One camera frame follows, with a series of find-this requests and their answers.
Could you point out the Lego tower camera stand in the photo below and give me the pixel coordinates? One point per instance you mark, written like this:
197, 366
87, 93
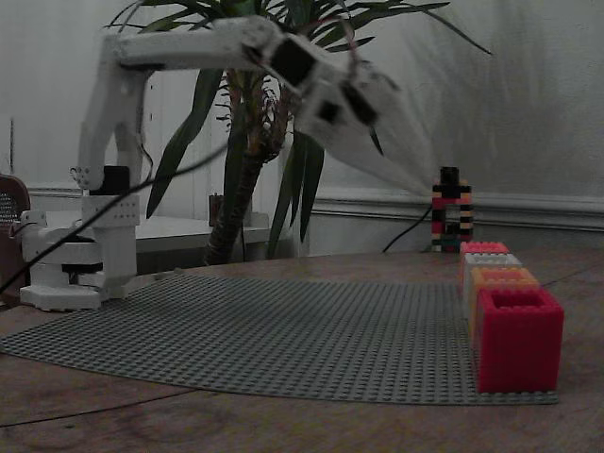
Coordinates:
450, 207

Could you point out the large pink brick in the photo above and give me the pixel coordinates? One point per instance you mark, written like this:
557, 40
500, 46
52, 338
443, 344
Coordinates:
483, 247

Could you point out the white low shelf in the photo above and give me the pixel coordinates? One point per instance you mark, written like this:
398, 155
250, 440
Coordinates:
179, 231

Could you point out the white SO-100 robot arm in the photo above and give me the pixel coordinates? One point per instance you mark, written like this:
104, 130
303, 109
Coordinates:
189, 47

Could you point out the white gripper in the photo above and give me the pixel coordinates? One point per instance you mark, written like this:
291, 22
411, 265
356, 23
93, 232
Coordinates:
350, 120

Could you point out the orange brick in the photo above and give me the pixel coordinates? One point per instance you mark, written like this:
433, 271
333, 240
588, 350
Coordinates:
505, 276

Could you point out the grey brick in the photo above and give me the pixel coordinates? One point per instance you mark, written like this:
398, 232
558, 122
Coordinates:
491, 259

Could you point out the brown perforated object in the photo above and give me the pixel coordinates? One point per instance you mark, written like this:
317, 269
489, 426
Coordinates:
11, 207

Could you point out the grey studded baseplate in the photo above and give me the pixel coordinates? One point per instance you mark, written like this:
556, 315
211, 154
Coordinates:
283, 340

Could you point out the tall yucca house plant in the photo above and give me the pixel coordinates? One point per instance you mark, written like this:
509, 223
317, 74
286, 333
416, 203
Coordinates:
245, 156

